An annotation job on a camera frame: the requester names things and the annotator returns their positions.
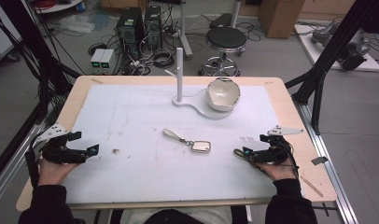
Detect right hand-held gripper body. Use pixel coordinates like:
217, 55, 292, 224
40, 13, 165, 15
252, 124, 304, 166

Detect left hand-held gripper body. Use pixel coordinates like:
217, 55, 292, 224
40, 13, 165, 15
35, 122, 89, 165

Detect keychain with strap and pendant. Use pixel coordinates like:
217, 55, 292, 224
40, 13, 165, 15
161, 128, 212, 154

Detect person's right hand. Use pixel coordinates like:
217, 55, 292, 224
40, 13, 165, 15
259, 160, 301, 183

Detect person's left hand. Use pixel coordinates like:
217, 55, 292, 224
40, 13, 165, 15
37, 157, 81, 188

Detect small grey card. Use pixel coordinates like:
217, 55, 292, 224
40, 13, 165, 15
311, 156, 330, 166

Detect thin wooden strip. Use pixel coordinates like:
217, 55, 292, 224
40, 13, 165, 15
300, 175, 325, 199

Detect white table mat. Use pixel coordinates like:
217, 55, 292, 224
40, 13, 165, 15
63, 83, 281, 205

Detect white ceramic bowl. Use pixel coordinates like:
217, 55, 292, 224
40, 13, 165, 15
205, 77, 242, 113

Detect white power supply box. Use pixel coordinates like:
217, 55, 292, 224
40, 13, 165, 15
90, 48, 105, 70
99, 49, 116, 70

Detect person's lap clothing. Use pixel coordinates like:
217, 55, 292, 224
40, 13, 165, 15
119, 205, 233, 224

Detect white stand with pole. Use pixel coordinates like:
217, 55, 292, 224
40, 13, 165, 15
164, 47, 234, 121

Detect white floor board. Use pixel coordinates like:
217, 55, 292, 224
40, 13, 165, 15
293, 23, 379, 73

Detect black round stool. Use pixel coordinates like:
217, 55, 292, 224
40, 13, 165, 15
198, 26, 248, 77

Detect clear plastic bag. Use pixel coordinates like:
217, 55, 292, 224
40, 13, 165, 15
58, 13, 97, 35

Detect black computer tower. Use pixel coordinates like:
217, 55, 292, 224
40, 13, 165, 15
115, 7, 146, 62
144, 5, 163, 51

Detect brown wooden cabinet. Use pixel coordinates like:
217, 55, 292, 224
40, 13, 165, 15
258, 0, 306, 40

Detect grey and black robot device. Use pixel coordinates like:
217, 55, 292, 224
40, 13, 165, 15
311, 21, 372, 72

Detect round white table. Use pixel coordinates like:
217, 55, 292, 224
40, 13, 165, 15
30, 0, 84, 15

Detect white metal desk leg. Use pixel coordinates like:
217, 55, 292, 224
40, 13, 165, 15
177, 0, 194, 60

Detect olive strap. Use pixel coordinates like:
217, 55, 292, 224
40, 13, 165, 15
233, 148, 270, 175

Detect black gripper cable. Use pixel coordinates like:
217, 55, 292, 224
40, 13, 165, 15
24, 136, 44, 189
282, 136, 302, 180

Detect aluminium rail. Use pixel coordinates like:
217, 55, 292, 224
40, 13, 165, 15
292, 100, 359, 224
0, 122, 47, 211

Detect black metal frame stand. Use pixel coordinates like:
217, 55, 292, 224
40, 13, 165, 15
284, 0, 379, 136
0, 0, 83, 186

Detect coiled black floor cables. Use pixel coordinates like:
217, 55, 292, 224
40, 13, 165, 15
149, 49, 176, 70

